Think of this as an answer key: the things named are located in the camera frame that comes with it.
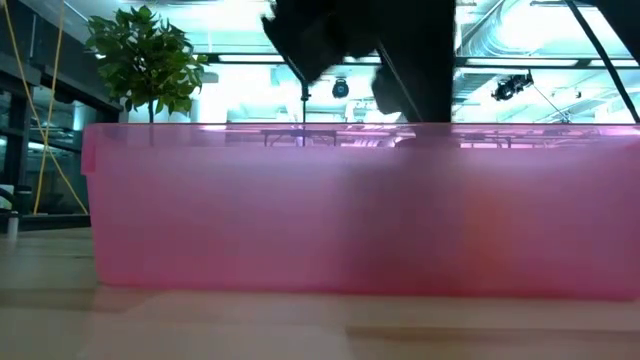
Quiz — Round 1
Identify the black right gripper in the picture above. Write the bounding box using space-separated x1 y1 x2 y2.
381 28 462 148

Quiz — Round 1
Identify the pink translucent plastic basket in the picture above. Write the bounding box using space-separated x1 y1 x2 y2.
81 122 640 303

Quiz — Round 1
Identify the black ceiling-mounted device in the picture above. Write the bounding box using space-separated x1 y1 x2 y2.
490 71 535 103

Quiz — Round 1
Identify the long horizontal overhead bar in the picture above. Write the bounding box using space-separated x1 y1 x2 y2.
197 52 626 69

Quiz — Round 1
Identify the black tripod stand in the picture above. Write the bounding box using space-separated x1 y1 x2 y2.
298 79 311 147

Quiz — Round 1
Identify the green leafy plant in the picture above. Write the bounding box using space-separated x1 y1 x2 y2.
84 4 209 124

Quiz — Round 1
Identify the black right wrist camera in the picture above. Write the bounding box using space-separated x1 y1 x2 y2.
371 63 404 117

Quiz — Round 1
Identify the thin straight black cable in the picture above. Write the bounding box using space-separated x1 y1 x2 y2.
563 0 640 125

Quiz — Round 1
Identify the yellow cable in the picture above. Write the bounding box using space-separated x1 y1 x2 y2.
2 0 90 217
32 0 67 215

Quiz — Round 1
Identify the black aluminium table frame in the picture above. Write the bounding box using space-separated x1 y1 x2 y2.
0 213 92 232

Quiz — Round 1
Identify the dark glass partition frame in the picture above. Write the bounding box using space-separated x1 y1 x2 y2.
0 0 124 216

